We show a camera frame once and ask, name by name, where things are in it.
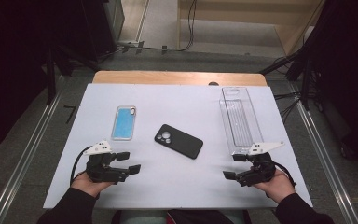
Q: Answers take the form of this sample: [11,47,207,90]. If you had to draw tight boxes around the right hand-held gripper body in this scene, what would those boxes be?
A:
[235,141,285,188]

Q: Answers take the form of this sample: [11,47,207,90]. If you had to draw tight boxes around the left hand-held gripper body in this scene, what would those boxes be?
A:
[83,140,131,185]

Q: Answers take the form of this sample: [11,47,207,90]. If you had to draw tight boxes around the clear blue phone case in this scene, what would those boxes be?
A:
[110,105,137,142]

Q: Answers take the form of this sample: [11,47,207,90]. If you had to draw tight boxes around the clear plastic tray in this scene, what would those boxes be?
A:
[218,87,265,156]

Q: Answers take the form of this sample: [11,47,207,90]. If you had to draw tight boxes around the black phone case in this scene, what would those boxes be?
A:
[154,123,204,161]

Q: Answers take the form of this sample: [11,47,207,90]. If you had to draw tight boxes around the person's left hand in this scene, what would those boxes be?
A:
[71,171,115,199]

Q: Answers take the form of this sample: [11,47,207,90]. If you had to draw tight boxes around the person's right hand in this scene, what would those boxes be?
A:
[253,169,296,204]

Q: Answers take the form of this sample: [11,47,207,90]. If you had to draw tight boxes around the white table board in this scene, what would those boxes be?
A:
[42,83,313,210]

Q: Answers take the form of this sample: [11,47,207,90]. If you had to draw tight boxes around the wooden table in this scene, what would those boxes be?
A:
[91,70,269,88]

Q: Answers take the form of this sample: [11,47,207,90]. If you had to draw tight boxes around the black metal stand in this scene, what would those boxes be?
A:
[259,50,313,111]

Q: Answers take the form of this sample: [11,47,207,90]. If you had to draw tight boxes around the black curtain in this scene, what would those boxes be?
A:
[0,0,119,157]
[301,0,358,167]

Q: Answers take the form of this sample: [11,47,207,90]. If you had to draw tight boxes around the light wooden shelf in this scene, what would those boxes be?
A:
[176,0,324,57]

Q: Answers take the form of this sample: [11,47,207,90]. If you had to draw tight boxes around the left hand-held gripper cable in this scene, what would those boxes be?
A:
[70,145,93,187]

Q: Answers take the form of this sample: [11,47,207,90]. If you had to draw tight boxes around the hand-held gripper cable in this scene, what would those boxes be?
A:
[70,145,93,187]
[273,161,297,189]

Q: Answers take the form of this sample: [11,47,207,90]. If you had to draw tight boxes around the right hand-held gripper cable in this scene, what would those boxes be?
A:
[273,161,297,189]

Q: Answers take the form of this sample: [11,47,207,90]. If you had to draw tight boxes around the aluminium floor rail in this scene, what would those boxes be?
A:
[0,76,66,224]
[293,99,358,224]

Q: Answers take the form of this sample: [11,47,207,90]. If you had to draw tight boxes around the black floor cables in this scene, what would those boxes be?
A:
[273,91,303,123]

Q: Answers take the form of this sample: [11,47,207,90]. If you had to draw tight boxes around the black hanging cables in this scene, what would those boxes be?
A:
[115,0,199,54]

